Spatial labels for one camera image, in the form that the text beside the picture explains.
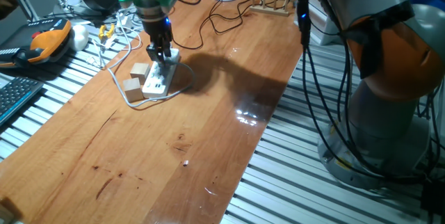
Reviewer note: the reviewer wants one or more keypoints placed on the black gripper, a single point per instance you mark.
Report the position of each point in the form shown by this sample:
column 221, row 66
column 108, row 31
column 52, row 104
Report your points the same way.
column 156, row 31

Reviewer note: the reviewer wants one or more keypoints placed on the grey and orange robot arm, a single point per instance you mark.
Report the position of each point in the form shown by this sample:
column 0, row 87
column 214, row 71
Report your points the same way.
column 382, row 112

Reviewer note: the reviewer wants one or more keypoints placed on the white power strip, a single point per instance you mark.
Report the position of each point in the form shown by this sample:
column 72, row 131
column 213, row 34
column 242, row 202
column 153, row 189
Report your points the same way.
column 156, row 85

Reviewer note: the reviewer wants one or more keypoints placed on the light wooden cube block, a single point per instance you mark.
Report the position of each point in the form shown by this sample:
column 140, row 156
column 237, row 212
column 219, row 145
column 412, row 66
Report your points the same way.
column 133, row 90
column 140, row 72

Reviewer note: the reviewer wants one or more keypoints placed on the yellow clamp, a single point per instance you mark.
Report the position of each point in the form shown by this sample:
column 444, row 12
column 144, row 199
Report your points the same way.
column 104, row 32

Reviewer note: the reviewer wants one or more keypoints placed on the white egg shaped object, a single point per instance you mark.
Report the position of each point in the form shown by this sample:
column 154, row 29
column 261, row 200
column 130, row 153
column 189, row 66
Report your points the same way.
column 80, row 38

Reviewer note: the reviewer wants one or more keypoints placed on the orange and black teach pendant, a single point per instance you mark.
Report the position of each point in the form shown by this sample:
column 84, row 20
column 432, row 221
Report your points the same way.
column 45, row 43

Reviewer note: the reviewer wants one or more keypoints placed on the black computer keyboard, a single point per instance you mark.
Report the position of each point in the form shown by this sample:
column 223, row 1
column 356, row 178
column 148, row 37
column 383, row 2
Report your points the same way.
column 15, row 95

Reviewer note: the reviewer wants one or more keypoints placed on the white shelf unit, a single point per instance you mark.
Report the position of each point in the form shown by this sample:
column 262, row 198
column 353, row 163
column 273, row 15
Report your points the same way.
column 325, row 31

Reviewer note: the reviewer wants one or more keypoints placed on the grey stand base plate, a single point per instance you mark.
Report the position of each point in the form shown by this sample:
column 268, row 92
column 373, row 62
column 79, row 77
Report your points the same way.
column 69, row 8

